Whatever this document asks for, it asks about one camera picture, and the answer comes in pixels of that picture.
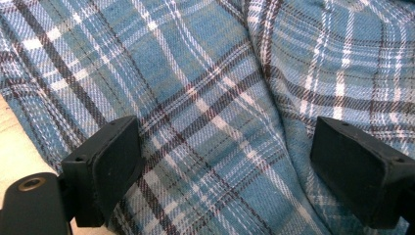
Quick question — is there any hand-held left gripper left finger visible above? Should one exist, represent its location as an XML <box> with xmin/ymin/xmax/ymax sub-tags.
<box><xmin>61</xmin><ymin>115</ymin><xmax>145</xmax><ymax>228</ymax></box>

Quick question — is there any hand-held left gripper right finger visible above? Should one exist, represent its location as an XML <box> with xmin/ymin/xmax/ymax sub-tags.
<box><xmin>309</xmin><ymin>116</ymin><xmax>415</xmax><ymax>229</ymax></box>

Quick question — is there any blue plaid shirt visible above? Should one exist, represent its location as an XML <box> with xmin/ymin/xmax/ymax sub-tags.
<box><xmin>0</xmin><ymin>0</ymin><xmax>415</xmax><ymax>235</ymax></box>

